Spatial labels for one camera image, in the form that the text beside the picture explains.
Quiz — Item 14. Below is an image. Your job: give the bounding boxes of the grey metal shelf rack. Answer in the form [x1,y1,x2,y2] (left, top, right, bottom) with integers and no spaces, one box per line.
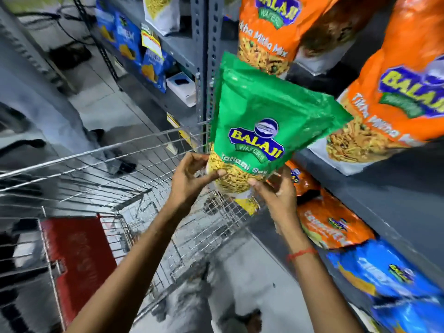
[71,0,210,149]
[207,0,444,333]

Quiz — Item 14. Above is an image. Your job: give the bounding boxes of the blue chips packet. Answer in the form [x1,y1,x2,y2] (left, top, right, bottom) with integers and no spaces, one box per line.
[370,297,444,333]
[326,238,443,299]

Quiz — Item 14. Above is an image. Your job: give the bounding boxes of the person's right hand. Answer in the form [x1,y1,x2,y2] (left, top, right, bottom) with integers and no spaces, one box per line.
[248,166,301,228]

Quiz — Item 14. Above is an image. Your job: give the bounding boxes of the large orange snack packet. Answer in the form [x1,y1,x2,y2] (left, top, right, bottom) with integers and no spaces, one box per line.
[237,0,344,77]
[308,0,444,176]

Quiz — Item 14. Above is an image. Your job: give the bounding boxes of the person's right forearm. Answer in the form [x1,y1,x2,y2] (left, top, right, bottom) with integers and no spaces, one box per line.
[276,218,363,333]

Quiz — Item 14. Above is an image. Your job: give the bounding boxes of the small blue snack packet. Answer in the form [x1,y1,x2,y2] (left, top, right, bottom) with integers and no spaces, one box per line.
[95,0,118,43]
[115,12,142,64]
[140,48,171,93]

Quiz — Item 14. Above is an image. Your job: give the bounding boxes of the wire shopping cart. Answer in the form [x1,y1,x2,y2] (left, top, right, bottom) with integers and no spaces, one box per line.
[0,122,268,333]

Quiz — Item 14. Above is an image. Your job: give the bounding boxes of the brown snack packet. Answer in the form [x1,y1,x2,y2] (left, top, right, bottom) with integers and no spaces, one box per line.
[294,0,392,75]

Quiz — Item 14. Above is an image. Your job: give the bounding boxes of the black floor device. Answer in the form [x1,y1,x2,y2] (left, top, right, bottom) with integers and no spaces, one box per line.
[48,42,93,70]

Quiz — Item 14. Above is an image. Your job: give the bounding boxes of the green snack packet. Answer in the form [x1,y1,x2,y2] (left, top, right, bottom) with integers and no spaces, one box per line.
[206,52,354,199]

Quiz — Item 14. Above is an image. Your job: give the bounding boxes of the white box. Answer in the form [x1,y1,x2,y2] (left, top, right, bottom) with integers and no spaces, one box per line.
[166,72,197,108]

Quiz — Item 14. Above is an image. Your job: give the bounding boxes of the black cables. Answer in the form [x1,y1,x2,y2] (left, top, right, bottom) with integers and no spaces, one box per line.
[14,3,98,45]

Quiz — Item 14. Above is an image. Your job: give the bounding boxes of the red cart seat flap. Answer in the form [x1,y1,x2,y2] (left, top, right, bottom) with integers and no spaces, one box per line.
[40,215,118,327]

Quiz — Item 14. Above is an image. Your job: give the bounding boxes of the yellow shelf label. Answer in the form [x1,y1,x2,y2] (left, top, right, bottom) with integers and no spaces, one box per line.
[166,112,195,150]

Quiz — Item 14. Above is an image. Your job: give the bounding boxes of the yellow snack packet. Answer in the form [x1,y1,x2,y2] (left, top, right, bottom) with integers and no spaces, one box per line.
[234,197,261,216]

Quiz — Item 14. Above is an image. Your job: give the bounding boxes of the orange chips packet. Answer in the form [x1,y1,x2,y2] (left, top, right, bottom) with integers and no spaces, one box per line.
[297,189,376,250]

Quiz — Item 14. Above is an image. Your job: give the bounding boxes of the small orange snack packet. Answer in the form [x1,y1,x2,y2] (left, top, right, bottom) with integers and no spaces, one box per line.
[266,159,321,206]

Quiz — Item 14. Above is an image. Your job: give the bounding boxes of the person's left hand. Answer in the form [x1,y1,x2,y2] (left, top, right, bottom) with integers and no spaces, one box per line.
[172,152,227,214]

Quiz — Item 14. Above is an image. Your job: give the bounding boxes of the red thread bracelet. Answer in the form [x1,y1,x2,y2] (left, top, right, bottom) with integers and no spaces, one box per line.
[286,247,318,262]

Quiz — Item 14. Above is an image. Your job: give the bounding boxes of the white snack packet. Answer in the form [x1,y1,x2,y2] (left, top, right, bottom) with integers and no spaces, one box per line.
[142,0,181,36]

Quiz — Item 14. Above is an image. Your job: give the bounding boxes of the yellow price tag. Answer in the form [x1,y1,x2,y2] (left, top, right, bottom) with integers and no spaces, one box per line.
[140,23,163,60]

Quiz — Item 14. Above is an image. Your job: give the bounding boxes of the person's left forearm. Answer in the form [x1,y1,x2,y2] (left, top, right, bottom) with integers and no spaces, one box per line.
[65,204,191,333]

